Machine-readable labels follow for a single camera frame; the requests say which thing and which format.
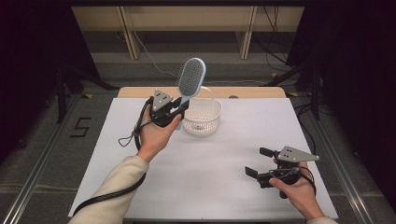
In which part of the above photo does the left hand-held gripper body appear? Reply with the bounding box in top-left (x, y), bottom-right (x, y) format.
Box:
top-left (148, 89), bottom-right (183, 129)

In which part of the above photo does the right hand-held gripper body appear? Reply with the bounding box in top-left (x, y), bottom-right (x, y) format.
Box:
top-left (257, 145), bottom-right (320, 200)

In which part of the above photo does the white plastic basket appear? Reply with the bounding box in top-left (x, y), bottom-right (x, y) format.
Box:
top-left (181, 86), bottom-right (223, 137)

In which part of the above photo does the light blue hairbrush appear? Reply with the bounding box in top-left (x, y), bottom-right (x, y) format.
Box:
top-left (176, 57), bottom-right (207, 132)

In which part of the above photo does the person's left hand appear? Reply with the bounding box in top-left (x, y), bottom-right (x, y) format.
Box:
top-left (136, 105), bottom-right (182, 163)

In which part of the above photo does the person's right hand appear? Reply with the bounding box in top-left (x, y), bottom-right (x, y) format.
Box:
top-left (269, 167), bottom-right (326, 221)

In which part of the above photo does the white table mat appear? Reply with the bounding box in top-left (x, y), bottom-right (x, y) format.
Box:
top-left (68, 97), bottom-right (339, 220)

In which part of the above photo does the black metal stand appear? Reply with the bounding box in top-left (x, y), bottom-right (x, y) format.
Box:
top-left (262, 38), bottom-right (323, 121)
top-left (55, 63), bottom-right (120, 124)

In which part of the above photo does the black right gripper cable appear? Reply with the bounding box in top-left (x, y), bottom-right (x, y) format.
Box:
top-left (268, 166), bottom-right (318, 197)

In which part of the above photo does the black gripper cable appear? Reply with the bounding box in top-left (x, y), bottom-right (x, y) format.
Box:
top-left (268, 166), bottom-right (318, 197)
top-left (72, 96), bottom-right (156, 217)

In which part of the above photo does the black floor cable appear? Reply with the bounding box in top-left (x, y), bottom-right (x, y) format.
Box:
top-left (293, 102), bottom-right (318, 156)

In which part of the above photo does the white floor cable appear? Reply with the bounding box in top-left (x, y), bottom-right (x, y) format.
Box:
top-left (134, 30), bottom-right (298, 87)

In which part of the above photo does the metal floor rail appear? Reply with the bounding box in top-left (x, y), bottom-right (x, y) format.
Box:
top-left (1, 92), bottom-right (82, 224)
top-left (306, 105), bottom-right (373, 224)

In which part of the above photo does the beige wooden frame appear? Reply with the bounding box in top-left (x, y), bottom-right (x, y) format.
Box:
top-left (71, 6), bottom-right (305, 61)

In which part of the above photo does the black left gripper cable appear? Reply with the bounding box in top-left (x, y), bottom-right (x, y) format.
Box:
top-left (72, 96), bottom-right (156, 217)

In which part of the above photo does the bundle of black cables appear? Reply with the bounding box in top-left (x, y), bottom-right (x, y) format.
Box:
top-left (251, 6), bottom-right (298, 69)

